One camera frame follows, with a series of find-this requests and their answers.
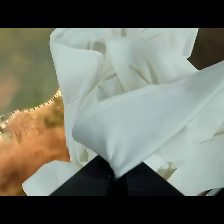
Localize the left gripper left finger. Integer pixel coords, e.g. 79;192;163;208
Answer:
49;154;118;197

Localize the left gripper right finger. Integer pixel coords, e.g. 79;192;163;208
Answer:
123;161;185;197

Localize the white shirt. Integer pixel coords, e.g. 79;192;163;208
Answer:
21;28;224;197

